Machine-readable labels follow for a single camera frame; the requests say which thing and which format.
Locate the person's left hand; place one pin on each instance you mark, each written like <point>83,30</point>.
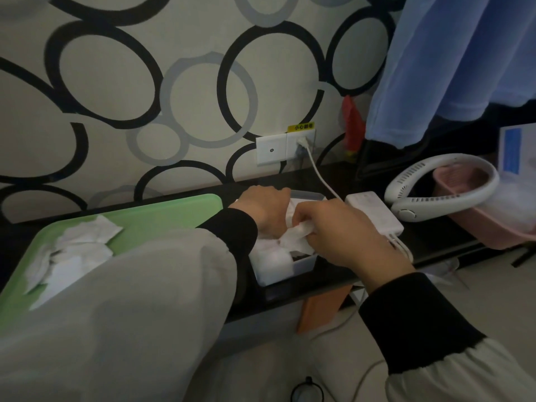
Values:
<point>264,209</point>

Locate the person's right hand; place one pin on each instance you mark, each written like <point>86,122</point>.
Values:
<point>347,234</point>

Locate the white cotton pad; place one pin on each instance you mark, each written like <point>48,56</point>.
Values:
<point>297,238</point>

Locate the clear plastic box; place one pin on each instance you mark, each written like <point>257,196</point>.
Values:
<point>301,267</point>

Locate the green plastic tray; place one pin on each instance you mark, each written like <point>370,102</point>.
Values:
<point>167,217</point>

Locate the pile of white cotton pads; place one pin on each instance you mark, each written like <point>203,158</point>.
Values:
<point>75,255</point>

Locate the person's right forearm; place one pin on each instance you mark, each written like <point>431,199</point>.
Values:
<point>427,339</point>

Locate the person's left forearm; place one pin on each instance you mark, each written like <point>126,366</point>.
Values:
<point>125,314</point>

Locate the white and blue paper box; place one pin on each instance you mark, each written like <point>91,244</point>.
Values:
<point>517,150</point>

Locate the white power bank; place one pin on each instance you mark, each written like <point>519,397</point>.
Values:
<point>372,211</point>

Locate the white neck fan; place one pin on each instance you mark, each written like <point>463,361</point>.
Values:
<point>402,184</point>

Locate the orange flat piece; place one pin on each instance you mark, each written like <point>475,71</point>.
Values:
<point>322,307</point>

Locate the yellow warning sticker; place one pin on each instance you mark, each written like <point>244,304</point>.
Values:
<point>300,127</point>

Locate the red decoration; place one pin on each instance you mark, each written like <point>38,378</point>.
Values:
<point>353,125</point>

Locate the pink plastic basin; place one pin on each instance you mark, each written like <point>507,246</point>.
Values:
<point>494,230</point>

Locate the blue curtain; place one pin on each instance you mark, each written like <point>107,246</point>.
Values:
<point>452,66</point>

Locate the white wall socket plate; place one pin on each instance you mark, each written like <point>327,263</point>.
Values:
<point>272,149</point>

